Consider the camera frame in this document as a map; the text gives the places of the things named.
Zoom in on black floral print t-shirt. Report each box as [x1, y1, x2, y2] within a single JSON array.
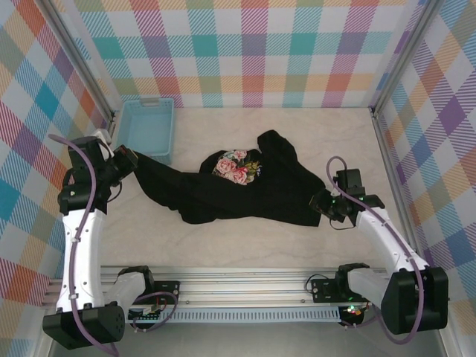
[[129, 129, 327, 228]]

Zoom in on light blue plastic basket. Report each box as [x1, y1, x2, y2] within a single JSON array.
[[113, 97, 176, 167]]

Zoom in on small electronics board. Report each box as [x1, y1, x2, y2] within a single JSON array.
[[128, 306, 164, 324], [340, 304, 366, 320]]

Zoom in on grey metal sheet panel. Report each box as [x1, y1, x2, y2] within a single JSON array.
[[48, 321, 447, 357]]

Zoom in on aluminium side rail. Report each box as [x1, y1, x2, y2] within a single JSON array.
[[370, 106, 428, 274], [105, 109, 120, 132]]

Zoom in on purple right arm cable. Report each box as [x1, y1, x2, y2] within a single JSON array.
[[326, 155, 428, 345]]

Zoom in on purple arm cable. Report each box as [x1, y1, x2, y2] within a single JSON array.
[[48, 134, 179, 356], [326, 155, 428, 345]]

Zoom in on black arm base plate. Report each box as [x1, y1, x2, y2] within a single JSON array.
[[311, 277, 358, 303], [148, 280, 181, 306]]

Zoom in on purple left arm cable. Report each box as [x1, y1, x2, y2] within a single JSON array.
[[48, 134, 179, 356]]

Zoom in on aluminium frame post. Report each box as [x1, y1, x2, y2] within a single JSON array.
[[369, 0, 444, 115], [43, 0, 122, 122]]

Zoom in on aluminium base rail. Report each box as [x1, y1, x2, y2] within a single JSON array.
[[40, 264, 453, 308]]

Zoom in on white slotted cable duct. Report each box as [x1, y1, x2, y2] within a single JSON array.
[[124, 306, 341, 324]]

